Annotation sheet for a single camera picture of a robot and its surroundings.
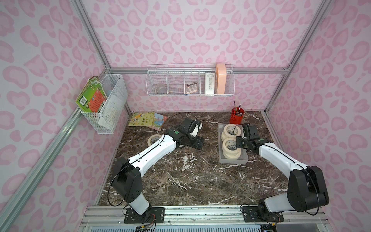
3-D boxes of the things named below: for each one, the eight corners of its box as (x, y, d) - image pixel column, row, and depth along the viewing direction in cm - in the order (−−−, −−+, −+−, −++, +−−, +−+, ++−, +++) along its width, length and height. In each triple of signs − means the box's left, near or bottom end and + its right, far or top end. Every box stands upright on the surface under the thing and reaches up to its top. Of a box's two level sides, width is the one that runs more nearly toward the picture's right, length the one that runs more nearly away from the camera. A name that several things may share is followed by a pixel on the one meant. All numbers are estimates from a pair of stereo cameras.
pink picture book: (147, 127, 113) (146, 125, 111) (155, 114, 122) (155, 112, 120) (160, 131, 111) (159, 129, 109) (168, 117, 119) (167, 115, 117)
